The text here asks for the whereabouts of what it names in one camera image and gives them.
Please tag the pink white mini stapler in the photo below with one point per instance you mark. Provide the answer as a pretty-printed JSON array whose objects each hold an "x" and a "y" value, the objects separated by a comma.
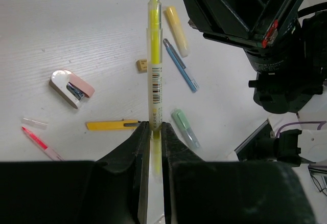
[{"x": 70, "y": 87}]

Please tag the clear pen cap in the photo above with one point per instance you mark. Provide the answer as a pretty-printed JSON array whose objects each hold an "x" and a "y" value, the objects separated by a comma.
[{"x": 34, "y": 123}]

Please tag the small tan eraser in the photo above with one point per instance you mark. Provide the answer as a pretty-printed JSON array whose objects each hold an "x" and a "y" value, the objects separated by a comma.
[{"x": 142, "y": 65}]

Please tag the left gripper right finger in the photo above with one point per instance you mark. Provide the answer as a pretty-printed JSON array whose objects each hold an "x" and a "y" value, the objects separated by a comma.
[{"x": 196, "y": 191}]

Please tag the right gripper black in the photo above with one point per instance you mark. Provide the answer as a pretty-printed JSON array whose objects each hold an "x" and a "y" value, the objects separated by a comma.
[{"x": 292, "y": 68}]

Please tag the green capped marker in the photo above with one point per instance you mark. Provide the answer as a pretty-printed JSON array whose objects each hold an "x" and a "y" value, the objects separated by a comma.
[{"x": 185, "y": 129}]

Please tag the yellow highlighter pen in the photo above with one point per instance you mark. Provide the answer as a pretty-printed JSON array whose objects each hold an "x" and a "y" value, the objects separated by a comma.
[{"x": 154, "y": 70}]

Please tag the blue pen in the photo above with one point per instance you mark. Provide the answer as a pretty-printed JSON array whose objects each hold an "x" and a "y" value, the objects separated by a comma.
[{"x": 184, "y": 71}]

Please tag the yellow utility knife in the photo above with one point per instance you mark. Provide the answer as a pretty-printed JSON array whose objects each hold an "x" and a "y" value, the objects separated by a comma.
[{"x": 112, "y": 125}]

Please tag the yellow capped marker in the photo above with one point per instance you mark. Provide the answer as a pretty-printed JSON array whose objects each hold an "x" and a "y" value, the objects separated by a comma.
[{"x": 177, "y": 30}]

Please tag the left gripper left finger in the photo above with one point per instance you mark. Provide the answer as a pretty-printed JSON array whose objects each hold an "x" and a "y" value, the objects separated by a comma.
[{"x": 113, "y": 189}]

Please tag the pink highlighter pen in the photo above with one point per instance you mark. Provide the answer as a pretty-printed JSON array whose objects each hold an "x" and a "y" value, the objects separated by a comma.
[{"x": 52, "y": 154}]

